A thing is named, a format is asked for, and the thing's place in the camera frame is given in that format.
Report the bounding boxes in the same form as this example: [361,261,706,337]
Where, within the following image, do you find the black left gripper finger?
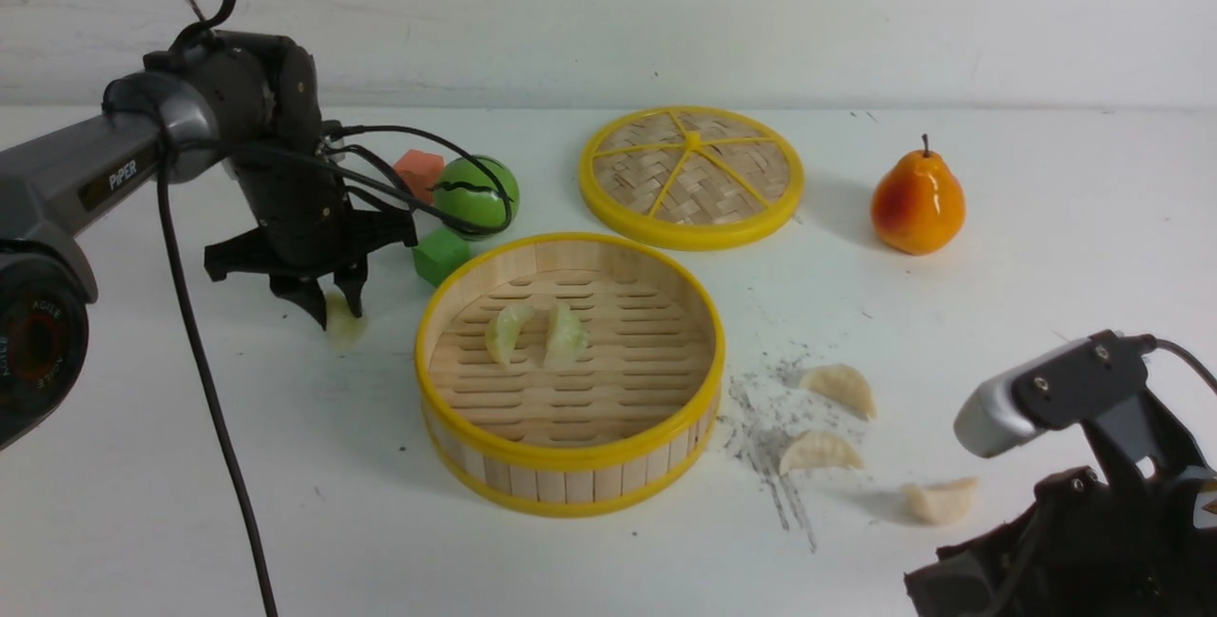
[332,260,368,318]
[269,275,329,330]

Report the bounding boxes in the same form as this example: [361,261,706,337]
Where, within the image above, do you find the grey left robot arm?
[1,29,417,445]

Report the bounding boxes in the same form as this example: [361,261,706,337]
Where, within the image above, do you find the pale green dumpling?
[325,291,368,353]
[544,301,589,370]
[484,302,535,369]

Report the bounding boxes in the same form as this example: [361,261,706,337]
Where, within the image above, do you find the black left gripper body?
[144,29,417,282]

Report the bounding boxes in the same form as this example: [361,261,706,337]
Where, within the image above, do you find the orange foam cube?
[393,148,445,204]

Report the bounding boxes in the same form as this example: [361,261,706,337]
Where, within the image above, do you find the woven bamboo steamer lid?
[577,106,804,249]

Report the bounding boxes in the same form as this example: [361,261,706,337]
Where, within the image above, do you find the white dumpling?
[778,431,865,475]
[901,475,978,526]
[800,364,877,421]

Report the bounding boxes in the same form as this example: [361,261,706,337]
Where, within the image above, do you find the bamboo steamer tray yellow rim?
[414,232,727,517]

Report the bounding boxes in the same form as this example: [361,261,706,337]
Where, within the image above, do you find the green toy watermelon ball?
[432,155,520,228]

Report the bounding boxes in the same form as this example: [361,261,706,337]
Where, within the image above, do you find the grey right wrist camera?
[954,330,1159,459]

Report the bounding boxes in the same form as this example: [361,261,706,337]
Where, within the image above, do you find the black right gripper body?
[904,392,1216,616]

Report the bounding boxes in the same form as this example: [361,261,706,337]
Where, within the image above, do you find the green foam cube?
[413,228,473,287]

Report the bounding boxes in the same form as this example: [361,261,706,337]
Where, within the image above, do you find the orange toy pear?
[870,133,968,256]

